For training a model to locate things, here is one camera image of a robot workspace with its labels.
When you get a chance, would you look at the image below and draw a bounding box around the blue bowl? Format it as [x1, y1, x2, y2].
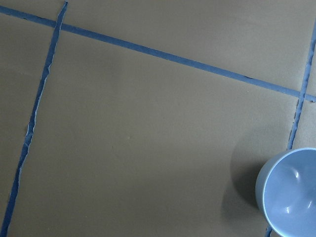
[255, 148, 316, 237]

